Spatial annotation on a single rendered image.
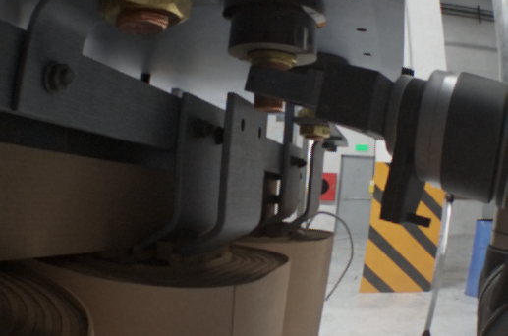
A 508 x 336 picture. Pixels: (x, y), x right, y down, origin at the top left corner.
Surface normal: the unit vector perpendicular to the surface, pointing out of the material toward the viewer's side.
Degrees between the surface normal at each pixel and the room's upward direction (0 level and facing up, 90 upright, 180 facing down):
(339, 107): 90
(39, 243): 90
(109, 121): 90
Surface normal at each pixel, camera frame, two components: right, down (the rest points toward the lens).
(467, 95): -0.42, -0.51
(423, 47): -0.26, -0.10
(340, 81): -0.58, -0.11
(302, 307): 0.76, 0.00
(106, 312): 0.17, -0.07
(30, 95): 0.96, 0.05
